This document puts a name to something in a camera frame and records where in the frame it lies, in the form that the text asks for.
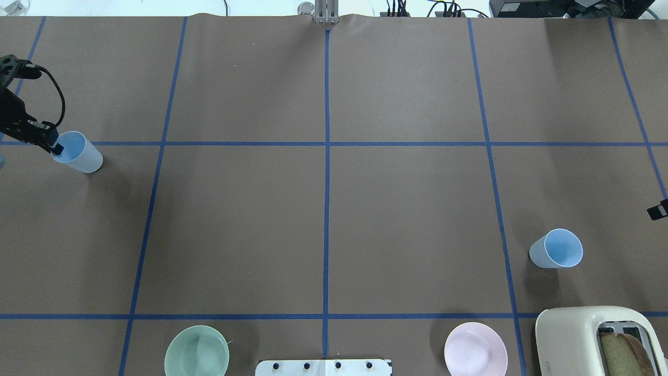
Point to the cream toaster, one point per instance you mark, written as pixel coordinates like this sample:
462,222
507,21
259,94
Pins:
568,339

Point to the bread slice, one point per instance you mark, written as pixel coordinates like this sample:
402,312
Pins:
625,355

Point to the aluminium frame post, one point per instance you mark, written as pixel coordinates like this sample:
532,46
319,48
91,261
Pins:
326,12

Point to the pink bowl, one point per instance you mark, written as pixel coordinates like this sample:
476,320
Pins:
475,349

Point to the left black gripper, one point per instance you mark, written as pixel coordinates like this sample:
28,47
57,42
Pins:
14,116

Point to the light blue cup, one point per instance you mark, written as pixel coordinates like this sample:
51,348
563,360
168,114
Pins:
75,151
556,249

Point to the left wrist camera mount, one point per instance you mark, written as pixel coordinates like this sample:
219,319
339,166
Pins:
15,68

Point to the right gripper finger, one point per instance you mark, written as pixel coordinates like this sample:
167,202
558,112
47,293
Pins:
659,211

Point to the green bowl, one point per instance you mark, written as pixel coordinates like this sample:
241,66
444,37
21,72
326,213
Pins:
197,350

